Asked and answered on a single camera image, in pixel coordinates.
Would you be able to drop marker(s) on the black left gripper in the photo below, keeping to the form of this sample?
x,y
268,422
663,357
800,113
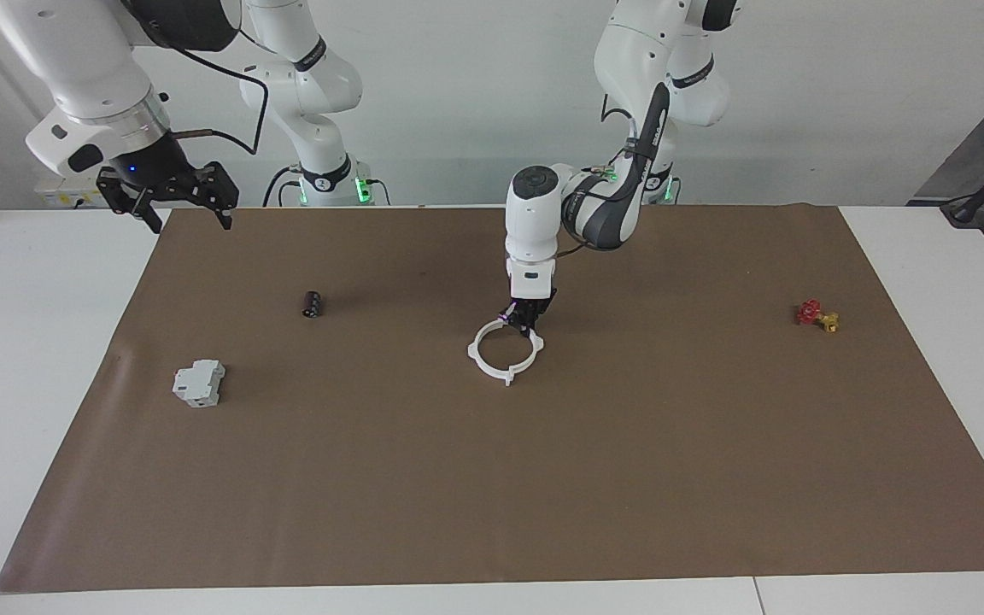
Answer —
x,y
533,307

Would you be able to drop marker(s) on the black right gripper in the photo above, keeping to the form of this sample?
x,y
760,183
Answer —
x,y
159,171

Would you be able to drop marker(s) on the white half pipe clamp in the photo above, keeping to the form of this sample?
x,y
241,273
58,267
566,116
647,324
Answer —
x,y
534,356
474,352

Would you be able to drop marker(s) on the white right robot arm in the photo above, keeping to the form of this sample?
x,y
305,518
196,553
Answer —
x,y
82,60

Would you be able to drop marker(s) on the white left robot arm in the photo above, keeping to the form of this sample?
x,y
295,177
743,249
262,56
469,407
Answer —
x,y
530,222

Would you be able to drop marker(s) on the white power strip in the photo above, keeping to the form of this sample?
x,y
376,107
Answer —
x,y
61,198

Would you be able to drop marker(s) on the brown paper table mat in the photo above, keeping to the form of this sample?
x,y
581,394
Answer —
x,y
458,478

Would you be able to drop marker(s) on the black cylindrical capacitor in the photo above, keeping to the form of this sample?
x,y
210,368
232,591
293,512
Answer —
x,y
313,304

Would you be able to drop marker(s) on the white circuit breaker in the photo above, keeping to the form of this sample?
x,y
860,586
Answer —
x,y
197,384

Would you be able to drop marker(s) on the red handwheel brass valve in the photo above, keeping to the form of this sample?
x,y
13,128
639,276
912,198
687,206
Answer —
x,y
810,313

